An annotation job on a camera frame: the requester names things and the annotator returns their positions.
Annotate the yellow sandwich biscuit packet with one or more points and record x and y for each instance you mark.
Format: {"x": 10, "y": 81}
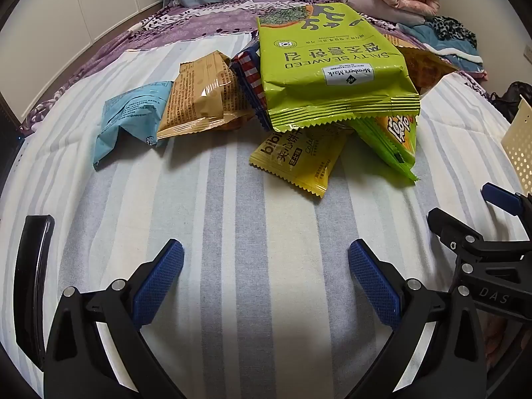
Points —
{"x": 303, "y": 162}

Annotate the purple floral bedsheet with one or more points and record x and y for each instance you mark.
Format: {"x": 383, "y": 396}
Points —
{"x": 187, "y": 20}

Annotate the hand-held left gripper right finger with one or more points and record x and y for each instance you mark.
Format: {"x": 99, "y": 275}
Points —
{"x": 374, "y": 286}

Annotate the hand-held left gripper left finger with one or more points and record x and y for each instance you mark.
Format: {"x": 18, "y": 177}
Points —
{"x": 160, "y": 286}

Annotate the large green seaweed bag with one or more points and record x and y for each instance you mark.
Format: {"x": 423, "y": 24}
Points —
{"x": 332, "y": 87}

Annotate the white grey striped sheet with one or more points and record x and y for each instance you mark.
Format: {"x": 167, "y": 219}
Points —
{"x": 249, "y": 237}

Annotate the clear cracker packet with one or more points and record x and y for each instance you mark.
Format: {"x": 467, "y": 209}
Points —
{"x": 424, "y": 68}

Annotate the black handbag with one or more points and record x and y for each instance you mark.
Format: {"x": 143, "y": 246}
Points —
{"x": 517, "y": 95}

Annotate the tan snack packet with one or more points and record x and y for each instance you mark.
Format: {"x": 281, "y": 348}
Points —
{"x": 195, "y": 99}

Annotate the blue red checkered packet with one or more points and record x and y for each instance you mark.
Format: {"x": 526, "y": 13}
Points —
{"x": 249, "y": 79}

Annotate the green orange chips packet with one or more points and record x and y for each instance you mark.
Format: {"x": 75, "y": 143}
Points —
{"x": 395, "y": 133}

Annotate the white wardrobe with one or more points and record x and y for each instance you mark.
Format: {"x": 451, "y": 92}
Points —
{"x": 83, "y": 4}

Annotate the cream perforated plastic basket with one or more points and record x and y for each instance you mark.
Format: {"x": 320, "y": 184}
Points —
{"x": 519, "y": 141}

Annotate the blue fleece garment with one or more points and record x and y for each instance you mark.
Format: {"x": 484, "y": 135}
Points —
{"x": 444, "y": 48}

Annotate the beige wall socket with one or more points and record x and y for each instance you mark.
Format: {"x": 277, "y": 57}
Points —
{"x": 527, "y": 53}

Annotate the pink floral quilt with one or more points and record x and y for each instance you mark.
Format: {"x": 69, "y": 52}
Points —
{"x": 411, "y": 6}

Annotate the leopard print cloth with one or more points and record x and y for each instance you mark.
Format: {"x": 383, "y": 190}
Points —
{"x": 453, "y": 29}

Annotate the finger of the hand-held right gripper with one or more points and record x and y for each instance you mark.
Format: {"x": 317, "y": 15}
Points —
{"x": 505, "y": 200}
{"x": 457, "y": 232}

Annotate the black smartphone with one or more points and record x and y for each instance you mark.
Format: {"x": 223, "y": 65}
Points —
{"x": 31, "y": 282}

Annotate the light blue snack packet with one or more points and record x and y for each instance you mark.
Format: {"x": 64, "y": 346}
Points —
{"x": 124, "y": 116}

